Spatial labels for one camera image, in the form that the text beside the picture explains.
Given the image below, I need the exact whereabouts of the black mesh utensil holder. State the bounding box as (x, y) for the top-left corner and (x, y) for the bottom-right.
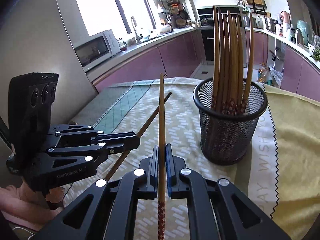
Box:
(193, 78), (267, 166)

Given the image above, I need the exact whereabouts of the chopsticks bundle in holder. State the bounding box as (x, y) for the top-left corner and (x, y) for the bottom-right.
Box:
(210, 6), (254, 118)

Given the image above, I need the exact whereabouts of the black built-in oven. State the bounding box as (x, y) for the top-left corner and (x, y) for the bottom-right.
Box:
(197, 5), (244, 63)

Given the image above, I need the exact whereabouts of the yellow cloth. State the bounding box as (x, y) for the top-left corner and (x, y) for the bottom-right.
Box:
(265, 85), (319, 239)

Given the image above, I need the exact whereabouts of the black wall shelf rack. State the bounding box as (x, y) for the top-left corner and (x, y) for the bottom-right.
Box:
(237, 0), (267, 16)

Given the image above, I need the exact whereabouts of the left hand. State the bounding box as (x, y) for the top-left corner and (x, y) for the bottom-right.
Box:
(16, 181), (65, 205)

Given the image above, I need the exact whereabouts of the wooden chopstick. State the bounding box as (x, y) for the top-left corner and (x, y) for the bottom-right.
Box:
(105, 106), (159, 181)
(158, 73), (165, 239)

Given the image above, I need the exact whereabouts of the cooking oil bottle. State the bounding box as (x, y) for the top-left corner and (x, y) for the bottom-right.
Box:
(258, 62), (267, 83)

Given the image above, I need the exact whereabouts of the grey refrigerator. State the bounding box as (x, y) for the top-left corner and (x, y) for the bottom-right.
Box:
(1, 0), (97, 124)

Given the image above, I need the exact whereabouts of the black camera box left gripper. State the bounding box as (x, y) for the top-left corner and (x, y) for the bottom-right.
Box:
(8, 73), (59, 154)

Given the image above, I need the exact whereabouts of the chrome kitchen faucet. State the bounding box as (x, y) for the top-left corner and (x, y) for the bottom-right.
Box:
(131, 16), (140, 44)

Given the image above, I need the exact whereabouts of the white microwave oven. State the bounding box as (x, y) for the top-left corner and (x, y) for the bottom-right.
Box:
(74, 29), (120, 72)

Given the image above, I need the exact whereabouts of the teal kettle appliance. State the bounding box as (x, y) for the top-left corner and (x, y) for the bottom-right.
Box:
(297, 20), (314, 46)

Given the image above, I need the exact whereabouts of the green vegetables bunch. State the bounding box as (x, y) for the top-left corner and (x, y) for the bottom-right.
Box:
(310, 47), (320, 62)

